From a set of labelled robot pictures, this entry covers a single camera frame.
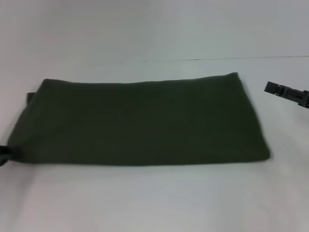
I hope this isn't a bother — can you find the dark green t-shirt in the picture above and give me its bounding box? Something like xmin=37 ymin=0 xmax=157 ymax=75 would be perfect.
xmin=6 ymin=72 xmax=270 ymax=168

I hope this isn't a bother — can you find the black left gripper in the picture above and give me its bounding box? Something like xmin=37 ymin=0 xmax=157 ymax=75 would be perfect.
xmin=0 ymin=145 xmax=13 ymax=168

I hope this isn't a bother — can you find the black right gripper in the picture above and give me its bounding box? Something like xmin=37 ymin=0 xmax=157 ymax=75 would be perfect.
xmin=264 ymin=81 xmax=309 ymax=109

